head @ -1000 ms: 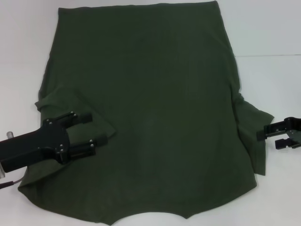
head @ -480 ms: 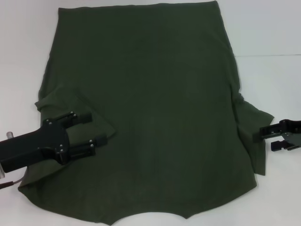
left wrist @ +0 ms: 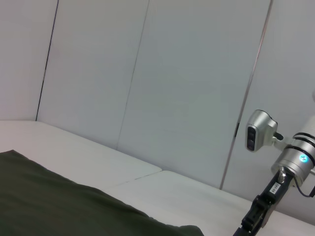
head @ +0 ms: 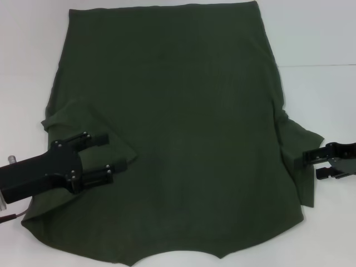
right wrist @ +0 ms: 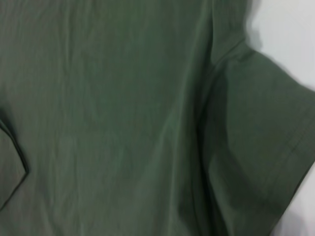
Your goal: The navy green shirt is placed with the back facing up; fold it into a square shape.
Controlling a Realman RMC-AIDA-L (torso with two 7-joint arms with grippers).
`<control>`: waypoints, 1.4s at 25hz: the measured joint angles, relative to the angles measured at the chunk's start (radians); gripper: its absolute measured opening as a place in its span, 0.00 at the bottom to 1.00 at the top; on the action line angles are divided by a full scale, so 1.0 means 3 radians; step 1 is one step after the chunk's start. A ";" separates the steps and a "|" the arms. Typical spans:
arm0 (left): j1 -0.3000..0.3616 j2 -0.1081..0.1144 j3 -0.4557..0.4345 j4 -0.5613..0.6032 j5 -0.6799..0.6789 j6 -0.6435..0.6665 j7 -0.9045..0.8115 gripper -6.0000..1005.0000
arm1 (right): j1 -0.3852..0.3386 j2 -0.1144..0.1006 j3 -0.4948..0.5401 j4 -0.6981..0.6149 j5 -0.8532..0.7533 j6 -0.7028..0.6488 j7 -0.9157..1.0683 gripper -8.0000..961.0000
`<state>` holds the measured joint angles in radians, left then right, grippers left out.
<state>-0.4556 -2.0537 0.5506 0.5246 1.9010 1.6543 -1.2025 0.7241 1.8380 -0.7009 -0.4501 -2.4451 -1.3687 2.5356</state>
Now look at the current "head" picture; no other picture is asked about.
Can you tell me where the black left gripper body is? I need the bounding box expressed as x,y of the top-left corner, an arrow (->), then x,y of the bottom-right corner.
0,139 -> 83,205

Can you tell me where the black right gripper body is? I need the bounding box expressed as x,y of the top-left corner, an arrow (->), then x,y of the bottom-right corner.
330,157 -> 356,176

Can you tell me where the dark green t-shirt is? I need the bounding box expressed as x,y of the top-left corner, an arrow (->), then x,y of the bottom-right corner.
21,1 -> 325,267

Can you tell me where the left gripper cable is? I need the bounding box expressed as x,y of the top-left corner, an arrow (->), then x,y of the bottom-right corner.
0,211 -> 28,224

